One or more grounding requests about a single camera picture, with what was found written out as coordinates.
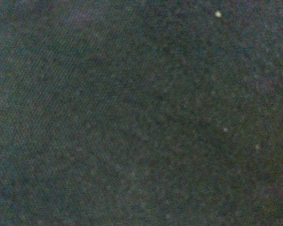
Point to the black tablecloth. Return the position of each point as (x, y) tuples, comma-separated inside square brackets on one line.
[(141, 112)]

